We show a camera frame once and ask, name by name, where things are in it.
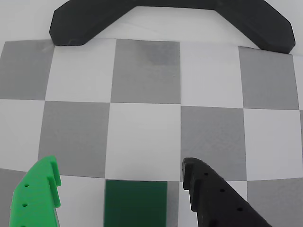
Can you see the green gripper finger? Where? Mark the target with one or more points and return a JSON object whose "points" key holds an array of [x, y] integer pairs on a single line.
{"points": [[33, 201]]}

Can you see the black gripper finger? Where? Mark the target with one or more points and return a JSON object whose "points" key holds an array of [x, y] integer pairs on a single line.
{"points": [[213, 201]]}

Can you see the dark green dice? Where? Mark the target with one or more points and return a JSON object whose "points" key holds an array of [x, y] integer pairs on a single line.
{"points": [[135, 203]]}

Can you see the grey white checkerboard mat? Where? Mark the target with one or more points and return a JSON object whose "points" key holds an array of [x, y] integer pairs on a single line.
{"points": [[146, 78]]}

